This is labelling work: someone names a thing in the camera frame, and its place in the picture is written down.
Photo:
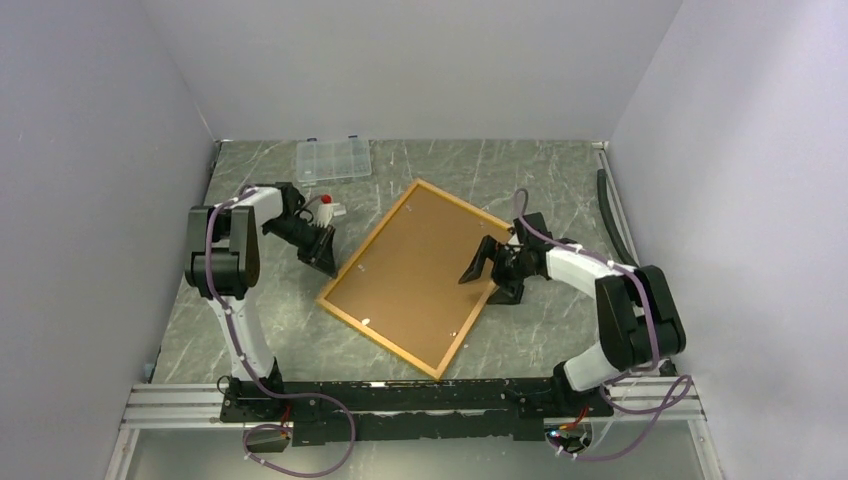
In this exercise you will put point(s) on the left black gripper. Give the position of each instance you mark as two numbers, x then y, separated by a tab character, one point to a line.
321	255

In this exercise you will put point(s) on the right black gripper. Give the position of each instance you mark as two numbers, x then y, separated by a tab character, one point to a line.
511	290

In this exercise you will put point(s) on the brown backing board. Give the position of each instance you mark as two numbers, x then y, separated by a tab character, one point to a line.
411	278

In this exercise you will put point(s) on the yellow wooden picture frame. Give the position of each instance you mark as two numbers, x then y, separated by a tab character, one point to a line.
331	306

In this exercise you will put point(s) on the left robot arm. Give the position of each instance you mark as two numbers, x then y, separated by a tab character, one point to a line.
223	264

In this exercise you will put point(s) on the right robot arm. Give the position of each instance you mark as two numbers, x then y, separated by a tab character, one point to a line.
638	322

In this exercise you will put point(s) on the clear plastic organizer box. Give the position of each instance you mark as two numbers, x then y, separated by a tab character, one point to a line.
318	161

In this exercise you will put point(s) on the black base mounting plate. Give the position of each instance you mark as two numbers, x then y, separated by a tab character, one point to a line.
522	409

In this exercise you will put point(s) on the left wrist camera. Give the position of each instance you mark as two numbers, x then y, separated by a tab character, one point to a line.
327	210

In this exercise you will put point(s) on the aluminium rail frame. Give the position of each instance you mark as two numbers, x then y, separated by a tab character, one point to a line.
658	430

